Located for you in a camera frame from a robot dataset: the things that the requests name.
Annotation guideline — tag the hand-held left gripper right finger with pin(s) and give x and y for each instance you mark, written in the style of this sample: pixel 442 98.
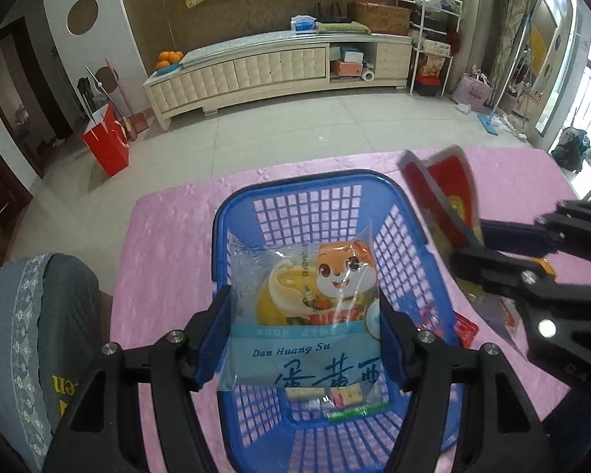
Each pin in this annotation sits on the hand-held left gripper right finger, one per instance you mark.
pixel 394 342

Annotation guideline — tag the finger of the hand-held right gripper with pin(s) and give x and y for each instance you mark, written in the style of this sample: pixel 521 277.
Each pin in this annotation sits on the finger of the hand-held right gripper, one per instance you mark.
pixel 512 235
pixel 502 271

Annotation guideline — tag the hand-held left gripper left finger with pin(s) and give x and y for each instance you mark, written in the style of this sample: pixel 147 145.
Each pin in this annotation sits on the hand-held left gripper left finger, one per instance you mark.
pixel 212 340

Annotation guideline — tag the red clear-window snack packet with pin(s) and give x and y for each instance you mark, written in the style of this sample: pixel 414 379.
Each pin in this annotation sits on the red clear-window snack packet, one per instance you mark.
pixel 465 327

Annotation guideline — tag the green-edged cracker packet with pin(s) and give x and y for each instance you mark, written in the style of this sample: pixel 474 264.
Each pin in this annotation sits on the green-edged cracker packet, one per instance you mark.
pixel 347 396

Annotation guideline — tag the red and yellow snack packet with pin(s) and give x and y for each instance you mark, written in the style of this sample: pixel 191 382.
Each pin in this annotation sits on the red and yellow snack packet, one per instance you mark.
pixel 448 182

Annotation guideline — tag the light blue cartoon pastry packet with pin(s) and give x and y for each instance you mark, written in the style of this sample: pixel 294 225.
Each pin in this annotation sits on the light blue cartoon pastry packet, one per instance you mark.
pixel 300 325

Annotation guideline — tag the blue plastic basket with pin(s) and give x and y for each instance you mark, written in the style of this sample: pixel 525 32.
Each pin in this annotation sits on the blue plastic basket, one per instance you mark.
pixel 295 180

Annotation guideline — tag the pink quilted tablecloth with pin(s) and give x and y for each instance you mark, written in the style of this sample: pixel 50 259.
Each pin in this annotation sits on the pink quilted tablecloth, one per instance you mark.
pixel 177 236

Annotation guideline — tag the blue flat mop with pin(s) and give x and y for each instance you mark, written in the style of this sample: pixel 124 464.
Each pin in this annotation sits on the blue flat mop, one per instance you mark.
pixel 490 125

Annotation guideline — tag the dark grey bag yellow print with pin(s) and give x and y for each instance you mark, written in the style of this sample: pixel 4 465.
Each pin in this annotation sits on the dark grey bag yellow print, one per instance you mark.
pixel 74 305

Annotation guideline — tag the pink shopping bag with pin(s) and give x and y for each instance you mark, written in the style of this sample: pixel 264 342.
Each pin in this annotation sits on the pink shopping bag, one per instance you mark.
pixel 473 93

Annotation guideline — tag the black storage bin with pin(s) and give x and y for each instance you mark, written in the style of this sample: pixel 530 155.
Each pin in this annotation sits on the black storage bin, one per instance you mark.
pixel 429 87

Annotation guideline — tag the orange printed bag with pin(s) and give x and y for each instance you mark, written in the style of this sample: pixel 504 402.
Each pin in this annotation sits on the orange printed bag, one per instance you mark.
pixel 433 65

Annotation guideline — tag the white metal rack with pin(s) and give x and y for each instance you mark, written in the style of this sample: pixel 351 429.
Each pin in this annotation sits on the white metal rack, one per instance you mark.
pixel 415 66

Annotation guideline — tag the grey lace-trimmed cloth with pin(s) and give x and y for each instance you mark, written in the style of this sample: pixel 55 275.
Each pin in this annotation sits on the grey lace-trimmed cloth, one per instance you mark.
pixel 15 335

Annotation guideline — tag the arched floor mirror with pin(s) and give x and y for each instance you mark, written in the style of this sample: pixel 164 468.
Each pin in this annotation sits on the arched floor mirror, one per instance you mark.
pixel 551 34

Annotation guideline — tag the white paper towel roll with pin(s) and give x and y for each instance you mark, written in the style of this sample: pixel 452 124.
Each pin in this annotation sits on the white paper towel roll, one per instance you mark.
pixel 369 75

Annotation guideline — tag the red paper bag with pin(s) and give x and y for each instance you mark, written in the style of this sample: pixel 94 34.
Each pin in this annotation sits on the red paper bag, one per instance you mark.
pixel 106 148

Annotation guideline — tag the patterned beige curtain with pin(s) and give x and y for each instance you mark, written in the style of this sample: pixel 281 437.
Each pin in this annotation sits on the patterned beige curtain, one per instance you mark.
pixel 509 10

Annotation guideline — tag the red dustpan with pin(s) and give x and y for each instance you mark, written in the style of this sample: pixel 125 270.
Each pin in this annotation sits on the red dustpan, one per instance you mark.
pixel 140 125

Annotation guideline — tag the orange box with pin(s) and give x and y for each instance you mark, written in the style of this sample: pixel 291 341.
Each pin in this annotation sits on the orange box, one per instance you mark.
pixel 349 69

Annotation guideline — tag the blue and white box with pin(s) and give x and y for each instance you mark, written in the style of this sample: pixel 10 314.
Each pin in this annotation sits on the blue and white box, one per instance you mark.
pixel 352 54

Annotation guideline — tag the brown cardboard box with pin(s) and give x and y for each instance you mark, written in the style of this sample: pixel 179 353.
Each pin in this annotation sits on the brown cardboard box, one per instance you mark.
pixel 384 18

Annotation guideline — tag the green folded cloth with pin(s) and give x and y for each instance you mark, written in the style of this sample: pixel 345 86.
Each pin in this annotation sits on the green folded cloth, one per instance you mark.
pixel 342 28

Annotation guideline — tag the cream television cabinet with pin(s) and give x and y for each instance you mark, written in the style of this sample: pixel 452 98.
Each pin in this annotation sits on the cream television cabinet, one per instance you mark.
pixel 256 71

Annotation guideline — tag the blue fruit plate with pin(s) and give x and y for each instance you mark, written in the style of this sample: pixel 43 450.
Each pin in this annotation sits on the blue fruit plate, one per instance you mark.
pixel 163 70

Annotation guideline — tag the black folded stand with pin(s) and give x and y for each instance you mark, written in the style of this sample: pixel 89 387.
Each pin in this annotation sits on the black folded stand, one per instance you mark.
pixel 84 93

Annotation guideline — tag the pile of oranges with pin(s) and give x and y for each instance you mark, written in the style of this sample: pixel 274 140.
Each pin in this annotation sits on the pile of oranges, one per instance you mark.
pixel 170 58

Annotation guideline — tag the black router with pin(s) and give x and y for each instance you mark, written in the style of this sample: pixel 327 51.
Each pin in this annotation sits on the black router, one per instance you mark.
pixel 332 12

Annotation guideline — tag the blue tissue box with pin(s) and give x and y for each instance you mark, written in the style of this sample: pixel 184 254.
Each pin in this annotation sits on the blue tissue box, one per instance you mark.
pixel 303 24

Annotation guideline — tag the dark wooden door frame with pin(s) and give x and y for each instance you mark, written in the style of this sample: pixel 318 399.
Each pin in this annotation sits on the dark wooden door frame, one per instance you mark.
pixel 54 108

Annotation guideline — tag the brown round wall disc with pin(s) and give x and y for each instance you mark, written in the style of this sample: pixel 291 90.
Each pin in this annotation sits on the brown round wall disc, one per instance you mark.
pixel 82 16

